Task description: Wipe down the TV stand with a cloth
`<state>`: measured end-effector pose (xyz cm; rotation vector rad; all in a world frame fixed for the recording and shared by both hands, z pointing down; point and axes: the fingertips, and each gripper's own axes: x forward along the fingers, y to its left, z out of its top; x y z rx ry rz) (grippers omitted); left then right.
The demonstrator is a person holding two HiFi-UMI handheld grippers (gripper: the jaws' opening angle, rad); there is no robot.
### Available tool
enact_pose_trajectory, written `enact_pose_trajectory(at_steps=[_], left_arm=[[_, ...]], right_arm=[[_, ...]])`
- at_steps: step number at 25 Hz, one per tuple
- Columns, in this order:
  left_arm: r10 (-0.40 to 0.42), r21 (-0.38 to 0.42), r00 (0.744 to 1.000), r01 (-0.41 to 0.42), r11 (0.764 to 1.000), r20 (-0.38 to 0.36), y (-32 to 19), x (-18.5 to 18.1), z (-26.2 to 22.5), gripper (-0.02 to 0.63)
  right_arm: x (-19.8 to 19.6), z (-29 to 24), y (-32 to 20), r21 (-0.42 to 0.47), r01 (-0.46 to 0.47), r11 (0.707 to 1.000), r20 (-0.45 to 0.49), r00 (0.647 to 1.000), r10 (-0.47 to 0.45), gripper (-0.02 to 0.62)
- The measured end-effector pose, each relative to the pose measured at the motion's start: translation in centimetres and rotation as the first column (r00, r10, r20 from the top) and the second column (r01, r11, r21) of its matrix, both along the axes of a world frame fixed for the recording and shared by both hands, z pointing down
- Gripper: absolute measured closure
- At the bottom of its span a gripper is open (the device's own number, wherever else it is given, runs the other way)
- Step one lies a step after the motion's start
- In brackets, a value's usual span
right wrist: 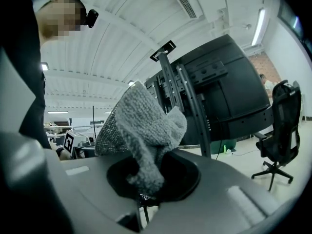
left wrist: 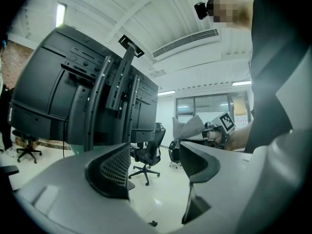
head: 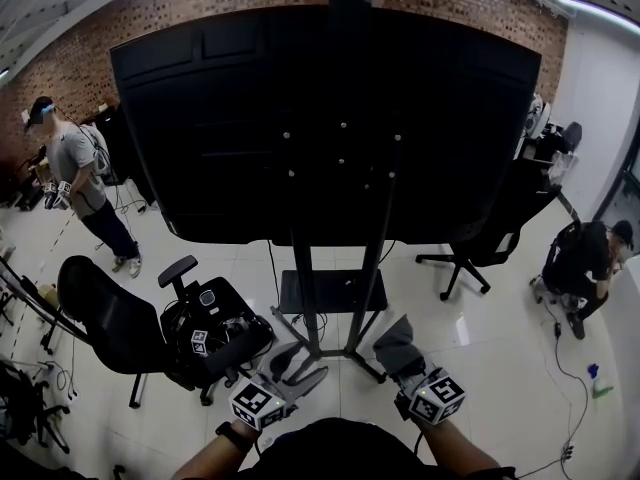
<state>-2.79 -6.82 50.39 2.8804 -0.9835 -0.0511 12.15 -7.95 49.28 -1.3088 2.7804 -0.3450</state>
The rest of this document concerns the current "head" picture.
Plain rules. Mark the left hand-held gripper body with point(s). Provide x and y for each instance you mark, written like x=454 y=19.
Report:
x=255 y=403

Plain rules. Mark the black TV stand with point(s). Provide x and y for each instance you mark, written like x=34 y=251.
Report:
x=304 y=293

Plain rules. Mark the cluttered equipment rack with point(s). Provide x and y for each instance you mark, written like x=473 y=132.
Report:
x=555 y=158

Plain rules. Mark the white round appliance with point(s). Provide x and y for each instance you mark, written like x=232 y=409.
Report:
x=537 y=115

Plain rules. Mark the grey cloth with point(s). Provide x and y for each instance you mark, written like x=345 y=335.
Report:
x=397 y=348

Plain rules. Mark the white counter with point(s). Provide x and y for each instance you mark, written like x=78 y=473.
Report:
x=630 y=343

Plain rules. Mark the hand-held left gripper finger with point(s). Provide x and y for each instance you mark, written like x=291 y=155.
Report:
x=270 y=360
x=310 y=379

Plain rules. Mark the spare hand-held gripper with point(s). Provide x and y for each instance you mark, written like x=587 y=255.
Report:
x=200 y=343

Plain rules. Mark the white power strip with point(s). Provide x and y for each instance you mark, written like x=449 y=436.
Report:
x=567 y=450

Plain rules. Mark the black television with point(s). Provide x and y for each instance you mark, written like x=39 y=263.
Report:
x=225 y=118

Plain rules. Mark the person's left forearm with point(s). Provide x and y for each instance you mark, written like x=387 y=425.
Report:
x=210 y=460

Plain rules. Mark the person's black-shirted torso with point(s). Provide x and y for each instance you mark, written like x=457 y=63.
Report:
x=350 y=453

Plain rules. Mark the black office chair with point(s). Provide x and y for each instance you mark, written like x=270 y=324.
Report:
x=515 y=218
x=115 y=318
x=20 y=403

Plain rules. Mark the person's right forearm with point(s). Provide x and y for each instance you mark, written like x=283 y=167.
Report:
x=460 y=453

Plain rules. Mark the ceiling strip light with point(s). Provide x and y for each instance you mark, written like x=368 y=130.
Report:
x=590 y=4

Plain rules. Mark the blue and green spray bottle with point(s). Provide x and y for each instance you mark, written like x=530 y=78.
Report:
x=602 y=390

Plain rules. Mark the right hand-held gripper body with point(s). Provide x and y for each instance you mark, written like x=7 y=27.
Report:
x=435 y=398

